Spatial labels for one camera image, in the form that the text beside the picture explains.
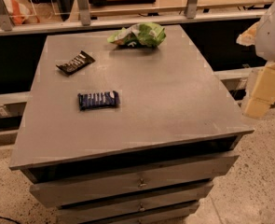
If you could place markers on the right metal bracket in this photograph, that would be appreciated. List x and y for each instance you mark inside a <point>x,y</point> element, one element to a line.
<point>191,9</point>

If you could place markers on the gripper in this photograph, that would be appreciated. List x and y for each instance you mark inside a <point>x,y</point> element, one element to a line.
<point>272,36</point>

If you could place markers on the blue rxbar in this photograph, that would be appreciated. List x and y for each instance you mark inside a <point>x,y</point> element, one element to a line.
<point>98,100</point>

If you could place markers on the grey drawer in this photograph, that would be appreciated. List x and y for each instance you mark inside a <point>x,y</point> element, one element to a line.
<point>85,188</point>
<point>153,215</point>
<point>134,203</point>

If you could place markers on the orange white bag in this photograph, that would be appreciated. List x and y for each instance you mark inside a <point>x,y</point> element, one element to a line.
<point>20,13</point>

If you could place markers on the clear acrylic box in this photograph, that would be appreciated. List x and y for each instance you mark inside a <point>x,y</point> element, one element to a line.
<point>55,10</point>

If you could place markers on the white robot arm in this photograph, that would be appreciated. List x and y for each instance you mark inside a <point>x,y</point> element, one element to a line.
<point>262,35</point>

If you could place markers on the lower grey drawer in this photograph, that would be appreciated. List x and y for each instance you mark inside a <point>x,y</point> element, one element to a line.
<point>153,215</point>

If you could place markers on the middle grey drawer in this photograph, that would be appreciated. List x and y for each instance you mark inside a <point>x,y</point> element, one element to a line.
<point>134,203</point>

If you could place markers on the upper grey drawer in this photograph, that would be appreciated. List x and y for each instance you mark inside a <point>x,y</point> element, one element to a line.
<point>85,188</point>

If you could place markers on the long metal rail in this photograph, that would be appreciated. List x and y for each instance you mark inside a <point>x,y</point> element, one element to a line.
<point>73,26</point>

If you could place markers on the green chip bag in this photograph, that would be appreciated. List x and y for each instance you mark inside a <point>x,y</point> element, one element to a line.
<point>145,34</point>

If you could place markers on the grey drawer cabinet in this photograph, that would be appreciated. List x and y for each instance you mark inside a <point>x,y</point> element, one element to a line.
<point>172,106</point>

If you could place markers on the black chocolate rxbar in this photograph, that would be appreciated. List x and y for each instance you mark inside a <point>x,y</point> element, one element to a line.
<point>81,60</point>

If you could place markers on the middle metal bracket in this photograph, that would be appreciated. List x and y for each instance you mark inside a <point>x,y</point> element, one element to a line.
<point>83,6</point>

